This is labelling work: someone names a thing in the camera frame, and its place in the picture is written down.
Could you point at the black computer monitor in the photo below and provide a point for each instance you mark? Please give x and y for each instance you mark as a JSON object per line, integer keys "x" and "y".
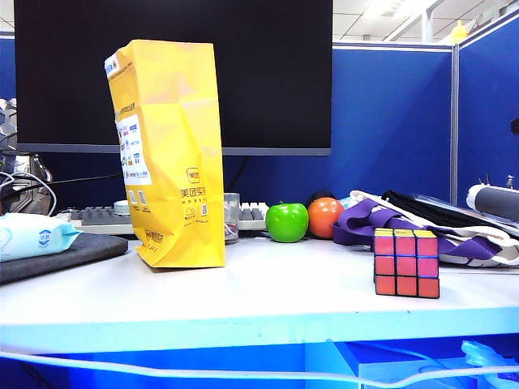
{"x": 267, "y": 73}

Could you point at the blue partition panel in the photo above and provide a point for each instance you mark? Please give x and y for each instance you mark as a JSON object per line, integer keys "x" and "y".
{"x": 389, "y": 121}

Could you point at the black cloth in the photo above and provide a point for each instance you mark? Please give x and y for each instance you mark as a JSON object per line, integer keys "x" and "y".
{"x": 430, "y": 208}

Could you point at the dark grey pad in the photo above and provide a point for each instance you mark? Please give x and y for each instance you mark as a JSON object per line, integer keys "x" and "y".
{"x": 77, "y": 251}

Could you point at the Rubik's Cube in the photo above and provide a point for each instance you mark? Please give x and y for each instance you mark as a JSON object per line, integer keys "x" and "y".
{"x": 406, "y": 262}

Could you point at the grey and white keyboard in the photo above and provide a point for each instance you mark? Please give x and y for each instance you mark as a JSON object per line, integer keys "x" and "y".
{"x": 101, "y": 216}

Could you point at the small round white tin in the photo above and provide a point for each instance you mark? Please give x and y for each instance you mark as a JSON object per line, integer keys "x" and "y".
{"x": 121, "y": 207}

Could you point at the grey and white cylinder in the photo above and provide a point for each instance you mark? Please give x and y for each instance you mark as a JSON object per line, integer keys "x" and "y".
{"x": 494, "y": 200}

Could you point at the orange ball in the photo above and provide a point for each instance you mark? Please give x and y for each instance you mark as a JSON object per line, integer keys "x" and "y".
{"x": 325, "y": 217}

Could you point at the black ball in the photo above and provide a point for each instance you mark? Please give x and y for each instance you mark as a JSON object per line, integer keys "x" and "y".
{"x": 320, "y": 194}

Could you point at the dark folder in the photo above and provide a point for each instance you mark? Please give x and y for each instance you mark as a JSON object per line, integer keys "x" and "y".
{"x": 454, "y": 204}

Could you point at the yellow paper bag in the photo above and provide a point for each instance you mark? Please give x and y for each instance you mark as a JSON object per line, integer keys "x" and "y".
{"x": 178, "y": 162}

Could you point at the blue wet wipes pack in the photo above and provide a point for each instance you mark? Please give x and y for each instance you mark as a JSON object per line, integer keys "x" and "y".
{"x": 28, "y": 237}

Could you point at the clear glass cup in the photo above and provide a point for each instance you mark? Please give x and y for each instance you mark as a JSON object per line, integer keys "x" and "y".
{"x": 231, "y": 219}

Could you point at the green apple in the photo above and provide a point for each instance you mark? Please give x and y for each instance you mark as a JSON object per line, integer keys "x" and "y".
{"x": 287, "y": 222}

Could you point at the yellow bottle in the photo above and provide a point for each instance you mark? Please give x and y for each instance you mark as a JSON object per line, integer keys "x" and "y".
{"x": 458, "y": 30}

